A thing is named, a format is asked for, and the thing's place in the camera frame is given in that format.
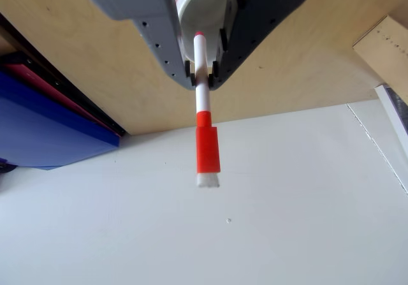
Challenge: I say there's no light wooden beam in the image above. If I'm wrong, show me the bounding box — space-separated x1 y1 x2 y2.
352 15 408 106

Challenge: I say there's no white frame strip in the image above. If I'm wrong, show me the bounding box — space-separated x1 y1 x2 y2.
374 85 408 132

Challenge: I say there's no small black object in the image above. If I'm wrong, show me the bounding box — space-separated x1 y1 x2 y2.
0 157 17 175

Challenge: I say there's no white mug with pink print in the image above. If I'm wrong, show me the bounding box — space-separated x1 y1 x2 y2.
173 0 238 69

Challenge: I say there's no red flat panel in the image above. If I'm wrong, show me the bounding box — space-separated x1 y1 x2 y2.
2 62 108 128

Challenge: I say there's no red and white marker pen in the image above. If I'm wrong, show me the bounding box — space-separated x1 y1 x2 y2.
193 31 221 189

